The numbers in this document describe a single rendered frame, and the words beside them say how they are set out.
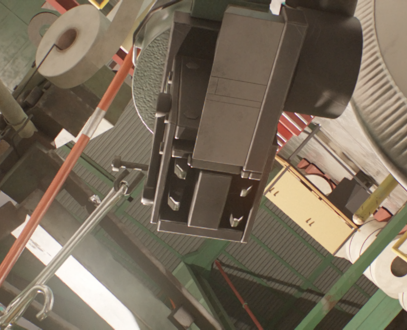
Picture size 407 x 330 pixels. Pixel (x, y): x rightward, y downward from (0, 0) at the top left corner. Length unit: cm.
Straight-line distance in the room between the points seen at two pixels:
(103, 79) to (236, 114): 101
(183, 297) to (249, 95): 86
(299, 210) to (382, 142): 1000
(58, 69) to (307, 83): 79
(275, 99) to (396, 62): 19
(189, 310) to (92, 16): 59
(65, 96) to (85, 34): 17
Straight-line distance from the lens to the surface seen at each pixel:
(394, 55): 60
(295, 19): 39
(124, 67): 75
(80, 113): 129
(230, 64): 40
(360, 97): 58
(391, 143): 50
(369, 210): 435
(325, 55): 42
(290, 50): 40
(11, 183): 124
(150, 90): 58
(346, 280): 400
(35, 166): 123
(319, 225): 1076
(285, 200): 1034
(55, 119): 126
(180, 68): 52
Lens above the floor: 143
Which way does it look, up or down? 2 degrees up
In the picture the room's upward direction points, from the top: 139 degrees counter-clockwise
